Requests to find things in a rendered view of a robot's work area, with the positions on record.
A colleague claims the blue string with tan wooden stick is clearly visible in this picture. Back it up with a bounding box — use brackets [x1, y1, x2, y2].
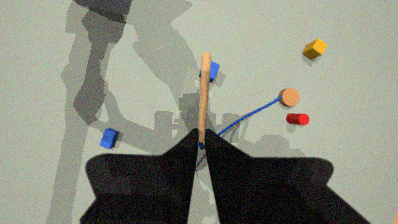
[198, 52, 281, 150]

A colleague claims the red cylinder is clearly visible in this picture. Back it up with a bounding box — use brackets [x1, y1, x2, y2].
[287, 113, 309, 126]

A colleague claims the blue block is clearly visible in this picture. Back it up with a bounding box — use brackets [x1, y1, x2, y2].
[99, 129, 119, 149]
[199, 61, 220, 83]

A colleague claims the small yellow block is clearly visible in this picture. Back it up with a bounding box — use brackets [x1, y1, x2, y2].
[303, 38, 327, 59]

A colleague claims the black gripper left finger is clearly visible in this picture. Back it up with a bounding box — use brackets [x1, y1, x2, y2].
[85, 128, 199, 224]

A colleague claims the orange round disc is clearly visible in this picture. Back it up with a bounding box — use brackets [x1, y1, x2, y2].
[278, 88, 300, 106]

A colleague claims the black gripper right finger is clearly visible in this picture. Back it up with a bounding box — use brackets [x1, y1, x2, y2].
[205, 129, 334, 224]

